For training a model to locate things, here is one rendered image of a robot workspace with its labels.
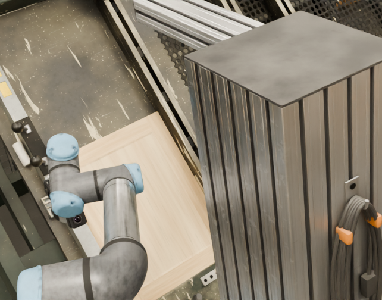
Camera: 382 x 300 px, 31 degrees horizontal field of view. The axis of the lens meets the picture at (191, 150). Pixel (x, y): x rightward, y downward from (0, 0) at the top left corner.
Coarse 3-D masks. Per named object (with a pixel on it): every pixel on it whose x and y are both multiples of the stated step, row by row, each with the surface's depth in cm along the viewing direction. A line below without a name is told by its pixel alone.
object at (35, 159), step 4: (32, 156) 211; (36, 156) 210; (32, 160) 210; (36, 160) 210; (40, 160) 211; (44, 160) 219; (32, 164) 210; (36, 164) 210; (40, 164) 211; (44, 164) 221
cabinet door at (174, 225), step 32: (128, 128) 240; (160, 128) 245; (96, 160) 232; (128, 160) 237; (160, 160) 242; (160, 192) 238; (192, 192) 243; (96, 224) 226; (160, 224) 235; (192, 224) 240; (160, 256) 232; (192, 256) 236; (160, 288) 228
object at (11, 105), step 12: (0, 72) 226; (0, 96) 223; (12, 96) 225; (12, 108) 224; (12, 120) 223; (24, 144) 224; (36, 168) 224; (84, 228) 222; (84, 240) 221; (84, 252) 220; (96, 252) 221
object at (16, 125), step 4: (12, 124) 211; (16, 124) 211; (20, 124) 211; (28, 124) 223; (12, 128) 211; (16, 128) 210; (20, 128) 211; (24, 128) 218; (28, 128) 222; (16, 132) 211; (20, 132) 212; (28, 132) 222
